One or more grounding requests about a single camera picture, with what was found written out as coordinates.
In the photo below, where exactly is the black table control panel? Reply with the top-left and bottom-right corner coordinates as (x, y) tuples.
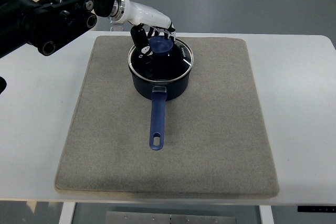
(297, 206), (336, 213)

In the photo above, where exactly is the glass pot lid blue knob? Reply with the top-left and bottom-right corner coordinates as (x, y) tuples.
(128, 36), (194, 82)

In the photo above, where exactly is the dark blue saucepan blue handle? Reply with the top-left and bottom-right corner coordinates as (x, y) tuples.
(128, 59), (193, 151)

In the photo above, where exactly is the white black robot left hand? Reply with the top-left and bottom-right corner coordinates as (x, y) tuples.
(110, 0), (175, 56)

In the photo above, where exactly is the clear plastic floor piece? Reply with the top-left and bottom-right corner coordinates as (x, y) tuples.
(110, 18), (124, 31)

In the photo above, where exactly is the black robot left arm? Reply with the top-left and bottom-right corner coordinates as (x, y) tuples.
(1, 0), (114, 57)

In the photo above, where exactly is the metal table base plate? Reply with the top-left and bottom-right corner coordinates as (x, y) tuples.
(104, 211), (237, 224)

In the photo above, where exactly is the white table leg left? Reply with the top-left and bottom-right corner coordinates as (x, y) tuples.
(58, 202), (76, 224)

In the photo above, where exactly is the white table leg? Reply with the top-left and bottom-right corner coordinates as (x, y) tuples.
(58, 202), (76, 224)
(259, 205), (275, 224)

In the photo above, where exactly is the grey fabric mat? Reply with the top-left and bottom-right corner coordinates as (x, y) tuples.
(55, 36), (279, 199)

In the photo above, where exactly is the white table leg right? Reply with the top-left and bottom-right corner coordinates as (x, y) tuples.
(259, 205), (275, 224)

